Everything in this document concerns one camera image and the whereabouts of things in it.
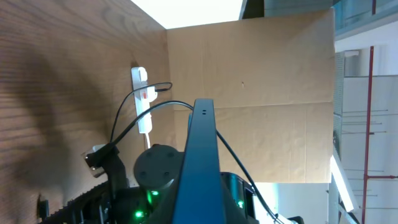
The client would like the black charger cable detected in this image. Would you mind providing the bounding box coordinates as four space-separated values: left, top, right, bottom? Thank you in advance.
109 82 174 144

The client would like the blue Galaxy smartphone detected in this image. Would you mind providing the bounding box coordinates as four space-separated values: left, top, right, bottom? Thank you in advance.
172 99 226 224

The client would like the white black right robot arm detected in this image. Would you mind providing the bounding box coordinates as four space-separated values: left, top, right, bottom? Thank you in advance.
37 144 259 223

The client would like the white charger adapter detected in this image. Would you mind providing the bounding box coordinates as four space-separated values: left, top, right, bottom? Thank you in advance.
139 86 158 103

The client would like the white power strip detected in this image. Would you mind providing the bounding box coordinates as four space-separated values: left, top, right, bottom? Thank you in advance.
131 67 157 134

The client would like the brown cardboard panel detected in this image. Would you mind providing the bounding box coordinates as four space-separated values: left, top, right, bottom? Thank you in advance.
167 9 335 183

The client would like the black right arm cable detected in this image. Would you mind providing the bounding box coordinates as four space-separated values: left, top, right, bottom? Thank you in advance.
108 100 280 224

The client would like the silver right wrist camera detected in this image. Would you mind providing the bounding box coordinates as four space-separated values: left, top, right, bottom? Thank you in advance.
81 144 105 178

